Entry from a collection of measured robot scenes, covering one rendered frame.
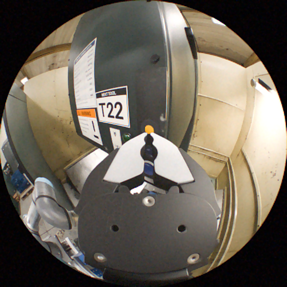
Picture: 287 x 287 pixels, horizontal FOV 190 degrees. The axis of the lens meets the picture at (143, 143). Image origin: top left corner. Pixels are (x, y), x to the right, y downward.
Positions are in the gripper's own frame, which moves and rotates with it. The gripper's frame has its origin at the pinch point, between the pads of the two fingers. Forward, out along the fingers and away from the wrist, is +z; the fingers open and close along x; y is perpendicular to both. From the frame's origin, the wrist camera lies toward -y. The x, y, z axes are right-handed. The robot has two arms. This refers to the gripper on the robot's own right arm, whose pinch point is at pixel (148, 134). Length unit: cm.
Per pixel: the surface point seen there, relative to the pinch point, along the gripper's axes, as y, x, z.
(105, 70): -10.9, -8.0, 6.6
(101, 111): -2.1, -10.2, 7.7
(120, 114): -1.6, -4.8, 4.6
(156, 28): -16.2, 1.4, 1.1
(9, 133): -11, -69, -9
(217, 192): 84, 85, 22
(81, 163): 83, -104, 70
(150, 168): 7.1, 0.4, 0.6
